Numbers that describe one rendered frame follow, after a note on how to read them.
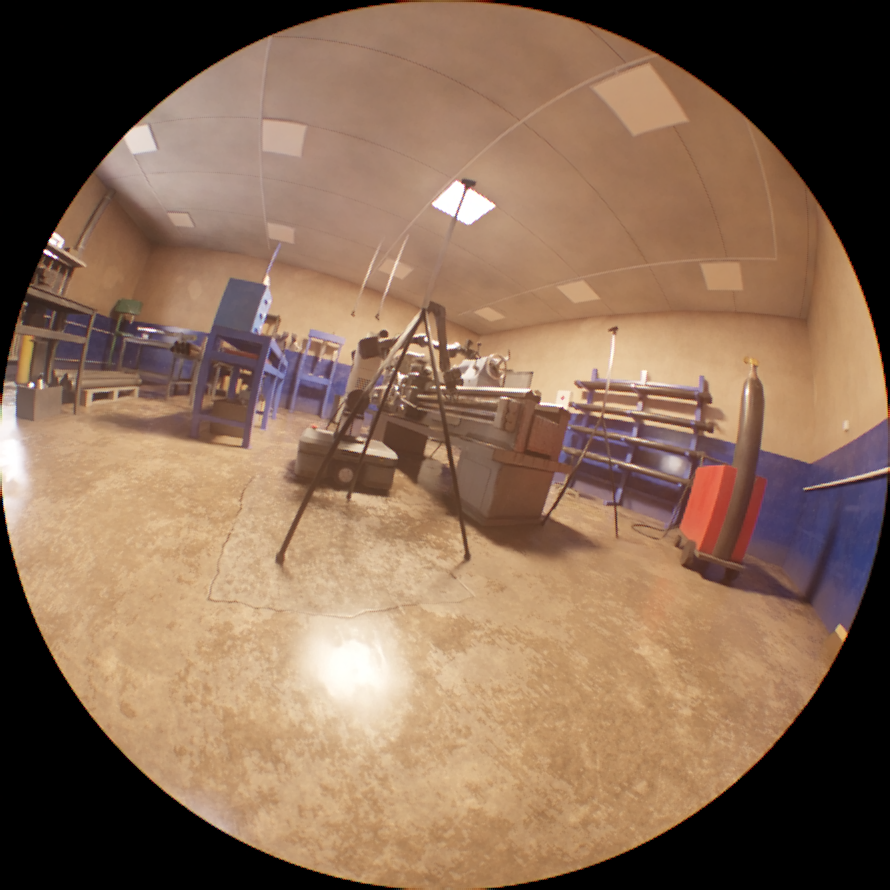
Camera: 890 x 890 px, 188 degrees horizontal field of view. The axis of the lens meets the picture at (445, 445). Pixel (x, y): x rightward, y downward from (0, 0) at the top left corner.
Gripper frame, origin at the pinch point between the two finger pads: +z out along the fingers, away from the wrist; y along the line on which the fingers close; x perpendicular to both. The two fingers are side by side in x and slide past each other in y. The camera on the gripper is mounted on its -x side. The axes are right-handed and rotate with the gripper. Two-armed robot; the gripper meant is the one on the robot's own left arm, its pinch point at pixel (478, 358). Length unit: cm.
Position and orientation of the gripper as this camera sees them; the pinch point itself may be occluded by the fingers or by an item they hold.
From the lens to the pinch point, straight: 217.0
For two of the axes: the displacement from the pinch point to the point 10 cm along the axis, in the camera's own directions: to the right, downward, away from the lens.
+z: 8.4, 1.7, 5.2
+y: -4.9, -1.9, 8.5
